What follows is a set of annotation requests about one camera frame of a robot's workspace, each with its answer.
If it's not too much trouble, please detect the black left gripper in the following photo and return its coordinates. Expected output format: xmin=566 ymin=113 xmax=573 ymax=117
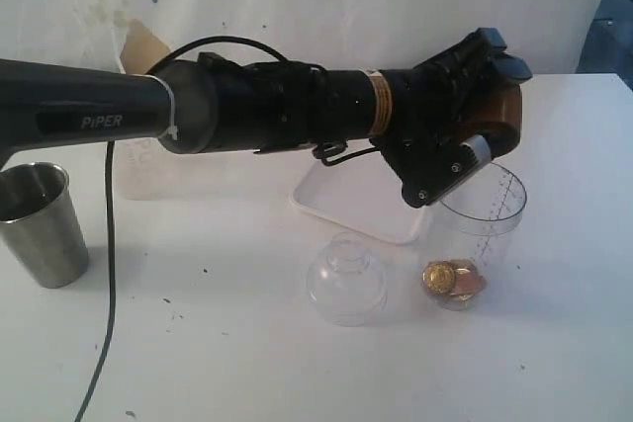
xmin=380 ymin=28 xmax=532 ymax=209

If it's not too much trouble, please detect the brown wooden cup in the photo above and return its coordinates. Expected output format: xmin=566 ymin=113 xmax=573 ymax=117
xmin=455 ymin=85 xmax=522 ymax=159

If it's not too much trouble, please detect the stainless steel cup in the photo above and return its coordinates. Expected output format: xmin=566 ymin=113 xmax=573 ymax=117
xmin=1 ymin=162 xmax=89 ymax=289

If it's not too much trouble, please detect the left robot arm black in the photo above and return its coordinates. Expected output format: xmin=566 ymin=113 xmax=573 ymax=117
xmin=1 ymin=28 xmax=532 ymax=209

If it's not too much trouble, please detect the clear plastic shaker cup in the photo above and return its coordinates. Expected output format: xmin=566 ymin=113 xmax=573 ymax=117
xmin=419 ymin=164 xmax=527 ymax=310

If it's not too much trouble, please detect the clear dome shaker lid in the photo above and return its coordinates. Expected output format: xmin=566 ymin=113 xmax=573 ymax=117
xmin=306 ymin=232 xmax=388 ymax=327

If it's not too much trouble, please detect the white rectangular tray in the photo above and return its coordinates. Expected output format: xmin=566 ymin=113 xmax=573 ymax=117
xmin=290 ymin=153 xmax=429 ymax=245

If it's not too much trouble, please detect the translucent plastic container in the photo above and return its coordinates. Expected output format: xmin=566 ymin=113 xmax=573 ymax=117
xmin=113 ymin=138 xmax=238 ymax=201

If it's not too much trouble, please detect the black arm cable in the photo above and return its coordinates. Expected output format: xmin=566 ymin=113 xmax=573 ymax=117
xmin=72 ymin=35 xmax=293 ymax=422

